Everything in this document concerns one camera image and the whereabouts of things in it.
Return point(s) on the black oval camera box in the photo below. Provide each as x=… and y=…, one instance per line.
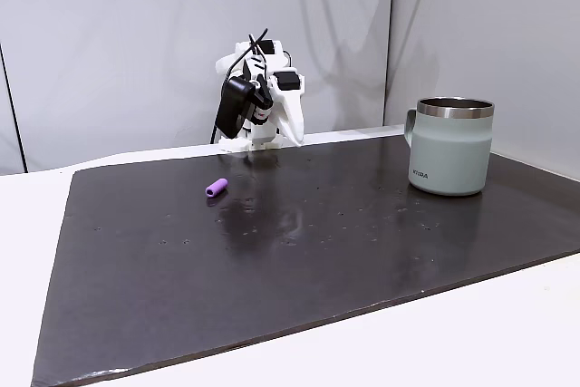
x=233, y=106

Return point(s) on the black table mat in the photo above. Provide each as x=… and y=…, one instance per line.
x=290, y=269

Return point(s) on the purple pen grip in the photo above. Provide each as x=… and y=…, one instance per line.
x=215, y=187

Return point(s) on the pale green steel mug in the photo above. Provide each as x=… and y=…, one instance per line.
x=451, y=151

